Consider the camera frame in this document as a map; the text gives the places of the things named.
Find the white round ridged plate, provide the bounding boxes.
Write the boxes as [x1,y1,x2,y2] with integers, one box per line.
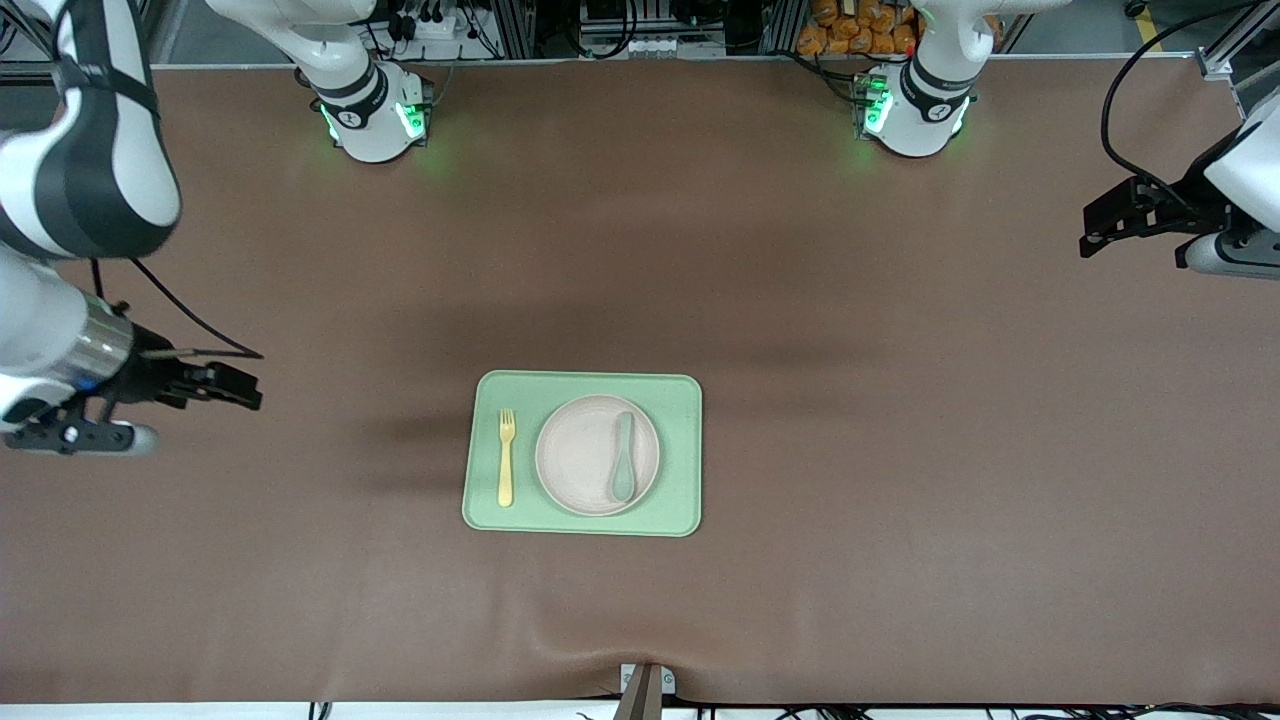
[535,395,661,518]

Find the orange packaged goods pile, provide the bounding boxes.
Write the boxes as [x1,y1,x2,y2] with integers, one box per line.
[797,0,1003,57]

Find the pale green plastic spoon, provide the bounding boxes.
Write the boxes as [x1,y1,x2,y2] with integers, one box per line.
[609,411,637,503]

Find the white power strip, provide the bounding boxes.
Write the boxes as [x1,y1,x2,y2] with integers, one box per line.
[395,8,473,43]

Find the mint green rectangular tray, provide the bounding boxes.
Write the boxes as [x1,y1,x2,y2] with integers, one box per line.
[462,371,703,538]

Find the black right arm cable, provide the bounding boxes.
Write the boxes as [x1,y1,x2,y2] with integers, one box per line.
[90,256,265,361]

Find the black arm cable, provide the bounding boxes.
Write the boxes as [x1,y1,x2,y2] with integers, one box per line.
[1100,0,1280,216]
[90,256,265,361]

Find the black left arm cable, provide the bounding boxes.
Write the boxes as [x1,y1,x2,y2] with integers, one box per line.
[1100,0,1280,216]

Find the aluminium profile frame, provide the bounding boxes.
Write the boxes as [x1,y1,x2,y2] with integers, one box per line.
[1195,0,1280,83]

